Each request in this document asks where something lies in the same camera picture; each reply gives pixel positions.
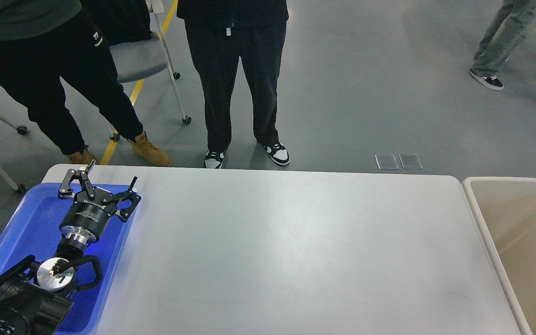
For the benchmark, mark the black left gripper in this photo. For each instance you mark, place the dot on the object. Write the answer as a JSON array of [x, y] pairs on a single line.
[[87, 216]]

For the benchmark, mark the clear floor plate left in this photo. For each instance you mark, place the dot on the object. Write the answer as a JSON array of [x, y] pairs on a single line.
[[386, 161]]

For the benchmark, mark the clear floor plate right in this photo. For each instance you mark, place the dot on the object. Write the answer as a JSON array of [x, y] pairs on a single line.
[[410, 161]]

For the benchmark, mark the black jacket on chair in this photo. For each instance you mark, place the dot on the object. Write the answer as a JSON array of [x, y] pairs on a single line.
[[121, 21]]

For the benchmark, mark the person in blue jeans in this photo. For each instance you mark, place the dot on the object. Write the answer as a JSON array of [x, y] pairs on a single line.
[[512, 23]]

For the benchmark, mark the person with tan boots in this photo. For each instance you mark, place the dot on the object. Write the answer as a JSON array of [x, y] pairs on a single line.
[[44, 43]]

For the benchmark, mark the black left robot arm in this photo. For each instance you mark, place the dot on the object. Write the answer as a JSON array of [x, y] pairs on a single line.
[[58, 254]]

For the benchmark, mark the beige plastic bin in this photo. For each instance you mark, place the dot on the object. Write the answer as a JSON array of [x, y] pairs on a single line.
[[505, 210]]

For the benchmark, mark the grey office chair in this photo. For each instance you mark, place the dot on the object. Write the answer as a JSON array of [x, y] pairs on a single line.
[[142, 59]]

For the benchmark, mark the clear floor plate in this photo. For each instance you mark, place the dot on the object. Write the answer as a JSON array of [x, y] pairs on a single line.
[[410, 161], [386, 161]]

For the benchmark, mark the blue plastic tray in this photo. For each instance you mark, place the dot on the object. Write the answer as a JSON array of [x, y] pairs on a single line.
[[33, 230]]

